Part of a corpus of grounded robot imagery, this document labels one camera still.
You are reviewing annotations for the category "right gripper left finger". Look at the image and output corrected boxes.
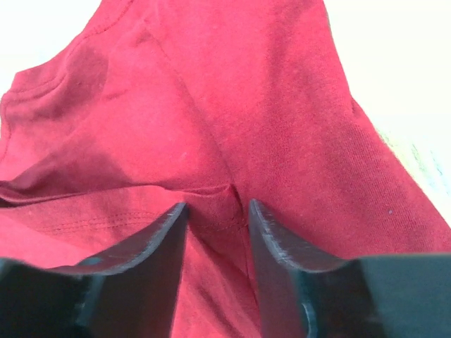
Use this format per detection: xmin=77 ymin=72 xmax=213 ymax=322
xmin=1 ymin=203 xmax=188 ymax=337

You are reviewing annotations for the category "dark red t shirt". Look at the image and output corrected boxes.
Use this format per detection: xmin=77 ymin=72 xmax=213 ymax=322
xmin=1 ymin=1 xmax=450 ymax=337

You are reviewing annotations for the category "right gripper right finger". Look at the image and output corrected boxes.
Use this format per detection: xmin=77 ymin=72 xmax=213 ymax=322
xmin=249 ymin=200 xmax=450 ymax=337

